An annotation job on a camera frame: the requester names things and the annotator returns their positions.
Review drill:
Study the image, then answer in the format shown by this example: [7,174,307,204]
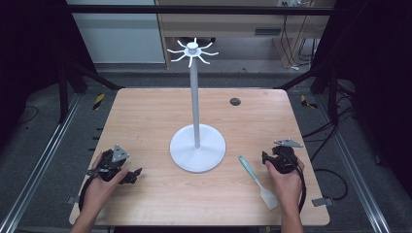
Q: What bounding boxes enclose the black metal frame stand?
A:
[275,59,341,125]
[56,59,125,124]

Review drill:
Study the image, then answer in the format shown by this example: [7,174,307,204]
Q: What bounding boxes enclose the white hook rack stand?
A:
[166,37,227,174]

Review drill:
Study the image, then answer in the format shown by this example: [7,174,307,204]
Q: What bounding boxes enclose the white cabinet panel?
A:
[65,0,166,64]

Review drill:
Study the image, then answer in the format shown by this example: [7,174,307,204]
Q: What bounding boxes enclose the teal handled white spatula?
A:
[237,154,280,211]

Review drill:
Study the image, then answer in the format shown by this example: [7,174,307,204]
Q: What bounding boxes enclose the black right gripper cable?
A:
[281,151,307,215]

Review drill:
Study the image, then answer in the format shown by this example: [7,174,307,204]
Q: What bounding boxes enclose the aluminium floor rail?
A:
[0,93,83,233]
[315,95,393,233]

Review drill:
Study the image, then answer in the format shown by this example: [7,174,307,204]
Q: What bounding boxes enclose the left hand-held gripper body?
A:
[86,144,131,183]

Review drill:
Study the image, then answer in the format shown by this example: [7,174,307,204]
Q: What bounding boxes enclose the person's right hand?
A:
[264,157,306,213]

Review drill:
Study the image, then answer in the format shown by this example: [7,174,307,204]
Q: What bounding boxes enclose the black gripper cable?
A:
[78,174,95,212]
[281,151,307,215]

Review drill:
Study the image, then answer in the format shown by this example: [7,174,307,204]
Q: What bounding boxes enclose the thin black floor cable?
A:
[17,104,41,126]

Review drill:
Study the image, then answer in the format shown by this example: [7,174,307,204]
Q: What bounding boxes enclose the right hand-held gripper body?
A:
[267,138,305,175]

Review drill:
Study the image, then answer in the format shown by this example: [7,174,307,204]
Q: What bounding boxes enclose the person's left hand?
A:
[81,152,129,213]

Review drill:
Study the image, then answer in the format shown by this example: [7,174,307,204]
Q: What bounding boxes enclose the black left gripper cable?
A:
[78,174,95,212]

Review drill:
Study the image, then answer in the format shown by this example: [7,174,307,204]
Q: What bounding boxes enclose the black curtain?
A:
[310,0,412,190]
[0,0,98,147]

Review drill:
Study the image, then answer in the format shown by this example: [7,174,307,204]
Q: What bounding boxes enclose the black hanging desk cables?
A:
[279,14,320,72]

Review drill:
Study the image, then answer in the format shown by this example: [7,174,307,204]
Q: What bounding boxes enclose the black horizontal frame bar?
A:
[66,4,338,17]

